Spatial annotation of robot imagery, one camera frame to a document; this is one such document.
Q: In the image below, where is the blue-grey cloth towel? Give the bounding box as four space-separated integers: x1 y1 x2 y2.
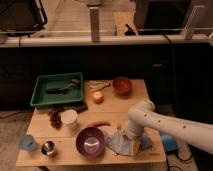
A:
107 130 140 156

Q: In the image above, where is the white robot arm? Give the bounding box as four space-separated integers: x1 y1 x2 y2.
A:
126 99 213 155

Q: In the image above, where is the white paper cup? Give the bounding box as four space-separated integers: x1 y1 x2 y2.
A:
60 110 78 129

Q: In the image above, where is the small steel cup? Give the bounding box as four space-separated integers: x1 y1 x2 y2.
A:
41 141 56 157

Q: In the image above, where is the blue plastic cup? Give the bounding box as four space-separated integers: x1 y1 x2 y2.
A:
18 134 37 151

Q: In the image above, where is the brown wooden bowl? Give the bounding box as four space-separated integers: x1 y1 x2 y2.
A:
112 77 132 95

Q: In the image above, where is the black rectangular object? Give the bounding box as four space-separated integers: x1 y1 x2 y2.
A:
63 102 88 113

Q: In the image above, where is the red chili pepper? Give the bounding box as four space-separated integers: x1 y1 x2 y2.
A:
86 121 111 128

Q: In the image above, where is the silver fork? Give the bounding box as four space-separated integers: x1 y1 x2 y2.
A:
116 124 122 131

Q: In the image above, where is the bunch of dark grapes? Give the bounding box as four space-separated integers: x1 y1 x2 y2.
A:
48 108 63 129

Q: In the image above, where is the purple bowl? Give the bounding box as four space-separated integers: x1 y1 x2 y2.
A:
76 127 106 158

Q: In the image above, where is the green plastic tray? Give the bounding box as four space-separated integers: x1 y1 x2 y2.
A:
30 72 84 108

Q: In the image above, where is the blue sponge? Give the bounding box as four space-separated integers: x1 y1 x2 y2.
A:
140 132 153 150

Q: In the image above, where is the black monitor right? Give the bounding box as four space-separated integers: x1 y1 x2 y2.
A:
133 0 191 35

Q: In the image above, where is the black monitor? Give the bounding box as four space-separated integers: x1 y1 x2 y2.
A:
0 0 48 36
133 0 191 35

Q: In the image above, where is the blue box on floor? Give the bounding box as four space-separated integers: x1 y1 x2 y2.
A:
161 134 178 153

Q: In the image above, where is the black monitor left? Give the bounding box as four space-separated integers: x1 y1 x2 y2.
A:
0 0 48 36

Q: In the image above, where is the grey vertical post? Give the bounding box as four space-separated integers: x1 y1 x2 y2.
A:
89 7 100 42

